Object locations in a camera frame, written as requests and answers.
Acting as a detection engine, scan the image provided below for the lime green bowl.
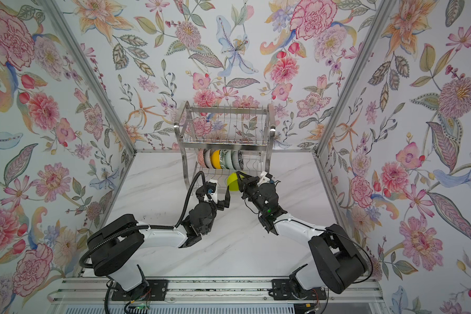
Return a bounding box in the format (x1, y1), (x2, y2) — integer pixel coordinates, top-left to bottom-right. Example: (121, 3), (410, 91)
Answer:
(227, 171), (248, 192)

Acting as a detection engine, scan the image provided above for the pale celadon bowl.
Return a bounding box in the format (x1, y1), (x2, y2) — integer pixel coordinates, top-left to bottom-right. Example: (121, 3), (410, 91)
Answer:
(224, 150), (234, 170)

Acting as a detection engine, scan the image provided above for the green leaf pattern bowl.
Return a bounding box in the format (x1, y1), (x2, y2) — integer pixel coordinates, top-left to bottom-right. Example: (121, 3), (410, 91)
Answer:
(219, 150), (228, 170)

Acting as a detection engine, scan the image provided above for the yellow bowl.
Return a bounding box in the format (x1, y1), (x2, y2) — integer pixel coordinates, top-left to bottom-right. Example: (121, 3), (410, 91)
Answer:
(211, 150), (222, 170)

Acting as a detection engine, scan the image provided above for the dark blue flower bowl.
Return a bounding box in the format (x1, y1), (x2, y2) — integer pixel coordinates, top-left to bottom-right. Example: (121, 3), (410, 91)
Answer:
(231, 150), (244, 171)

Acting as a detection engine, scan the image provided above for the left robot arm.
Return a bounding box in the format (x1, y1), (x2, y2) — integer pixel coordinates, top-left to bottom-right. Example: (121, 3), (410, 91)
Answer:
(79, 180), (230, 294)

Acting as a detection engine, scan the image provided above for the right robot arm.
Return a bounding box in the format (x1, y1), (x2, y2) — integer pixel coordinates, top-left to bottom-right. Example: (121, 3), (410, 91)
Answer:
(235, 171), (369, 294)

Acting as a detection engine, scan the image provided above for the steel two-tier dish rack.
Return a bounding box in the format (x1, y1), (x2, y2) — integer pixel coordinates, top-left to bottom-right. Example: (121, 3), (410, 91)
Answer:
(173, 102), (277, 188)

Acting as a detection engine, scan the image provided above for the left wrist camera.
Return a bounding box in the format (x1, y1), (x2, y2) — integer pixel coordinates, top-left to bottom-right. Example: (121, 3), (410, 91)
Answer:
(204, 179), (218, 203)

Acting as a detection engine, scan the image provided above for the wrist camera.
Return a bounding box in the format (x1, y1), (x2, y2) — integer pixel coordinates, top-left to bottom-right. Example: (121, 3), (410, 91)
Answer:
(204, 179), (218, 203)
(257, 171), (275, 186)

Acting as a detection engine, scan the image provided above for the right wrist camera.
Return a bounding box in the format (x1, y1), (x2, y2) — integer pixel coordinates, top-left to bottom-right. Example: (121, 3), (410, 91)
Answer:
(257, 171), (275, 186)

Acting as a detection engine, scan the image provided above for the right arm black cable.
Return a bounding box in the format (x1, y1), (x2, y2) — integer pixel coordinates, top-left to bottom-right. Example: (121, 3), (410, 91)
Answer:
(243, 178), (374, 314)

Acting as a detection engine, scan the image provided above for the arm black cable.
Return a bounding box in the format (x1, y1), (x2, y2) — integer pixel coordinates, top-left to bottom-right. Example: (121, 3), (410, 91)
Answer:
(78, 170), (207, 314)
(243, 178), (374, 314)

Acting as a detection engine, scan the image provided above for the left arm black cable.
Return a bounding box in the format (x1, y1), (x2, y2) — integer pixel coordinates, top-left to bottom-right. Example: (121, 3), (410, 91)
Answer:
(78, 170), (207, 314)

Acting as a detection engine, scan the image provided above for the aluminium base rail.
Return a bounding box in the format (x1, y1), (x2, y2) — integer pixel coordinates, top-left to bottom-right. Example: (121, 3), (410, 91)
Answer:
(47, 277), (384, 305)

